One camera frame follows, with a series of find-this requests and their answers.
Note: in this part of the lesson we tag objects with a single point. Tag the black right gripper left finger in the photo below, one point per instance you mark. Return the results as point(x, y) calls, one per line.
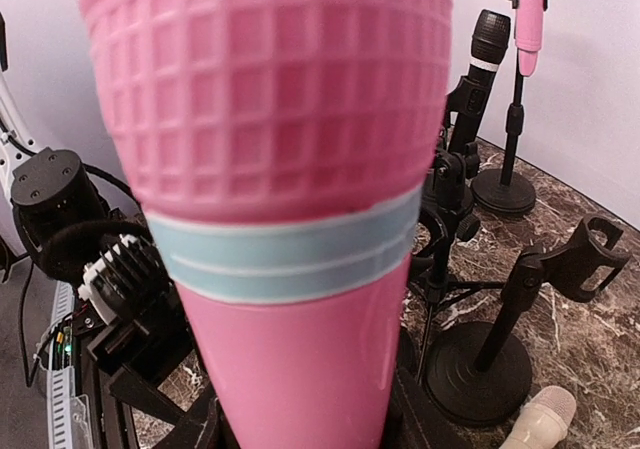
point(201, 426)

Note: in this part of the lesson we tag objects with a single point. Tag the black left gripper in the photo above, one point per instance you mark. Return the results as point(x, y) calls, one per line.
point(138, 356)

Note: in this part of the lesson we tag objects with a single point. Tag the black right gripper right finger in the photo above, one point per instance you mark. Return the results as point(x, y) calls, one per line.
point(414, 421)

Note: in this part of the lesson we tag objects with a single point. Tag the round-base mic stand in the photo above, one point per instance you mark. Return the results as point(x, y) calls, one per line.
point(478, 373)
point(503, 191)

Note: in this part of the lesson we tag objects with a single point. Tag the tall beige microphone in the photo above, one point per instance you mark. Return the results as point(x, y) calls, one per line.
point(544, 421)

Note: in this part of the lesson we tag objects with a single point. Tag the black tripod mic stand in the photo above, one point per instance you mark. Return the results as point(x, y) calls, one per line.
point(440, 249)

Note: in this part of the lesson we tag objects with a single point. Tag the black stand with textured grip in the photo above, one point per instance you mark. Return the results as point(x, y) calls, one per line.
point(471, 149)

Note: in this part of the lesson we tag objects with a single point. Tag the pink microphone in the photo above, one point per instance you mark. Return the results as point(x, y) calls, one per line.
point(278, 149)
point(529, 33)

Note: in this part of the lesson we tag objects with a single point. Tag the black toy microphone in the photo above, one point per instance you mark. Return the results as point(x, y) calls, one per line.
point(480, 69)

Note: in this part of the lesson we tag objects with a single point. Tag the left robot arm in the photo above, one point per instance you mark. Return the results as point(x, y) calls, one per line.
point(125, 313)

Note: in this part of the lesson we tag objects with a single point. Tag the white slotted cable duct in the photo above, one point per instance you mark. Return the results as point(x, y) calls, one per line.
point(60, 382)

